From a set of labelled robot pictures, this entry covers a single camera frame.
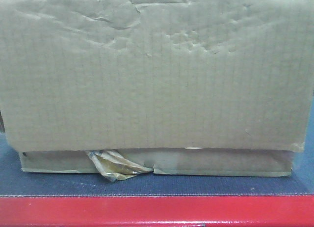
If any brown cardboard box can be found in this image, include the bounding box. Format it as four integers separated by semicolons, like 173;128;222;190
0;0;314;177

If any crumpled brown packing tape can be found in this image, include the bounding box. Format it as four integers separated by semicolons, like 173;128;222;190
85;150;154;182

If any red cart platform edge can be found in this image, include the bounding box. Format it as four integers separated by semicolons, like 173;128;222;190
0;196;314;227

